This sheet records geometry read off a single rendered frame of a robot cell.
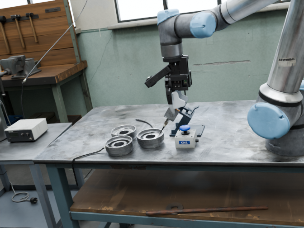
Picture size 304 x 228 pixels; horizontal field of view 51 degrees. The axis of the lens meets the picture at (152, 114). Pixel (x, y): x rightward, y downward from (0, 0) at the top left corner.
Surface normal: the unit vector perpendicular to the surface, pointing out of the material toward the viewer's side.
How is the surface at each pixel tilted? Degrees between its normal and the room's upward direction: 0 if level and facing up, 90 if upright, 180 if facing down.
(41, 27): 90
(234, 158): 0
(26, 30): 90
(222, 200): 0
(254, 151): 0
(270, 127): 97
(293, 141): 72
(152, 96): 90
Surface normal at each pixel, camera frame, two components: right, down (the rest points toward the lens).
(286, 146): -0.52, 0.07
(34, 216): -0.14, -0.93
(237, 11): -0.46, 0.65
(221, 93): -0.26, 0.37
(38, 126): 0.97, -0.06
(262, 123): -0.64, 0.46
